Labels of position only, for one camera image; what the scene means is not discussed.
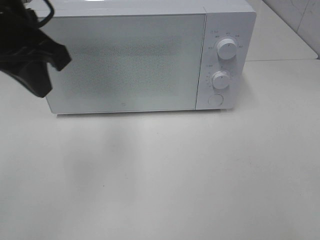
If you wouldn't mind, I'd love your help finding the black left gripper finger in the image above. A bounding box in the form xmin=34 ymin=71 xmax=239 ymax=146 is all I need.
xmin=39 ymin=31 xmax=72 ymax=72
xmin=6 ymin=61 xmax=53 ymax=98

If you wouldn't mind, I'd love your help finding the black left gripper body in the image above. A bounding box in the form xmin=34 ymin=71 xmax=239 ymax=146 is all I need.
xmin=0 ymin=0 xmax=50 ymax=71

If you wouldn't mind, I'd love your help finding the white microwave door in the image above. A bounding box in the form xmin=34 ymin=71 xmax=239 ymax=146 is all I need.
xmin=44 ymin=14 xmax=205 ymax=114

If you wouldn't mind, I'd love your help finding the round white door button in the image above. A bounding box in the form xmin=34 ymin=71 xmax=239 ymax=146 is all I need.
xmin=208 ymin=94 xmax=224 ymax=107

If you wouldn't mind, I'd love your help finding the white microwave oven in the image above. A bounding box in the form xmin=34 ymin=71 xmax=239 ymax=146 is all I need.
xmin=43 ymin=0 xmax=257 ymax=111

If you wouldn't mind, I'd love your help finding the white lower timer knob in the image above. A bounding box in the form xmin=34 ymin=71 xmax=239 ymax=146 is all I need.
xmin=211 ymin=70 xmax=231 ymax=90

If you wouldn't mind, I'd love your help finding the white upper power knob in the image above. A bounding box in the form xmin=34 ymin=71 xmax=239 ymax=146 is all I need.
xmin=216 ymin=37 xmax=237 ymax=60

